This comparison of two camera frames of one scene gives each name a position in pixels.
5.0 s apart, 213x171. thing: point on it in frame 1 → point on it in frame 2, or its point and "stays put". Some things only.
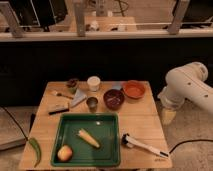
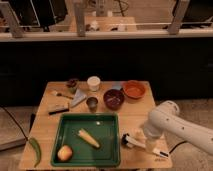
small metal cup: x=92 y=103 stays put
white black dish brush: x=130 y=142 stays put
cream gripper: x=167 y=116 → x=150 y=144
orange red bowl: x=134 y=89 stays put
